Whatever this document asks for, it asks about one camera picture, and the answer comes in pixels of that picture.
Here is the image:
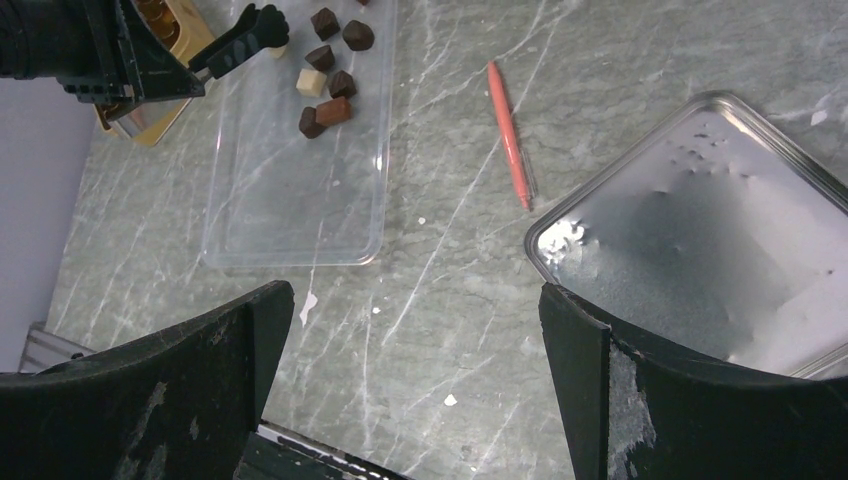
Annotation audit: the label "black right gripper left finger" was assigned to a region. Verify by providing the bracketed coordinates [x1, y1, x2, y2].
[1, 280, 295, 479]

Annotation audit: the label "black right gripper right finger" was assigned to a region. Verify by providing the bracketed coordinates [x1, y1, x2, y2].
[538, 283, 847, 479]

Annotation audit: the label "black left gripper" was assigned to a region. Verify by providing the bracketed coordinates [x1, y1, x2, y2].
[0, 0, 207, 122]

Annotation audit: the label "gold chocolate tin box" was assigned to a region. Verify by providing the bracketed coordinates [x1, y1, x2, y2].
[95, 1, 214, 146]

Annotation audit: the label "black metal tongs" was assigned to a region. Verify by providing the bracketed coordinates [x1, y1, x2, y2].
[188, 3, 289, 79]

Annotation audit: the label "white oval chocolate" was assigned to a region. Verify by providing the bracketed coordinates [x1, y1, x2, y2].
[267, 45, 287, 59]

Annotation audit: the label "white cube chocolate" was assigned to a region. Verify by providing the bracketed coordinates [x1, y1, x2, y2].
[296, 69, 327, 98]

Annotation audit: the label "dark round chocolate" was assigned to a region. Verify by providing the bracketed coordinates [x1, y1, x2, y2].
[298, 106, 326, 139]

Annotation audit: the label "dark heart chocolate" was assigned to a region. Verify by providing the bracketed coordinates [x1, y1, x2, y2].
[342, 20, 375, 52]

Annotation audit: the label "silver tin lid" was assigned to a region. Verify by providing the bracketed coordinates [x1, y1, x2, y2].
[524, 91, 847, 380]

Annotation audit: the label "clear plastic tray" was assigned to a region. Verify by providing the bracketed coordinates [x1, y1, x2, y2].
[202, 1, 397, 268]

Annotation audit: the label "red pen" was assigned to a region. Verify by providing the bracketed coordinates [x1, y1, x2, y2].
[487, 61, 533, 211]

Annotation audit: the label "aluminium frame rail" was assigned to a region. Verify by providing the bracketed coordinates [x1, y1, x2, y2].
[18, 323, 94, 374]

